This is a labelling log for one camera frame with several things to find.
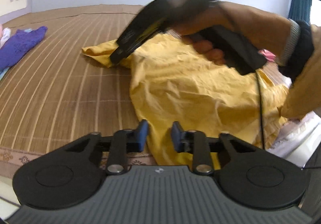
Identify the person's right forearm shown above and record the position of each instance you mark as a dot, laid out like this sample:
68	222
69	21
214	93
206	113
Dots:
306	93

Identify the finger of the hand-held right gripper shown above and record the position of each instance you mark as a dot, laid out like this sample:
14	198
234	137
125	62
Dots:
135	35

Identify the red striped folded cloth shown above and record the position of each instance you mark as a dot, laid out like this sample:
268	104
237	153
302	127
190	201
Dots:
268	56

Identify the purple garment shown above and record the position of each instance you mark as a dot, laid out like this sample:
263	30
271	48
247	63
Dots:
20	43

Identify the light pink garment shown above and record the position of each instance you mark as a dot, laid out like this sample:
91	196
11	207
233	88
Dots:
5	34

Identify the bamboo bed mat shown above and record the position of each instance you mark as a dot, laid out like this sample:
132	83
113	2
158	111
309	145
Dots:
62	88

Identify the person's right hand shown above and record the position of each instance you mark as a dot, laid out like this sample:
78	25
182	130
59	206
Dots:
250	25

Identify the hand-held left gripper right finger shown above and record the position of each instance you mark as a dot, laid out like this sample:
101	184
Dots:
176	138

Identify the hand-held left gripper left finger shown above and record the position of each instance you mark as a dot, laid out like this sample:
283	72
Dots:
142	136

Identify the white bed sheet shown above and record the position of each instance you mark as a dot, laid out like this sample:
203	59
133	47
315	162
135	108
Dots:
293	136

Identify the yellow garment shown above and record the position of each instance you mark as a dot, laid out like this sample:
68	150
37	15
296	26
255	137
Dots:
188	83

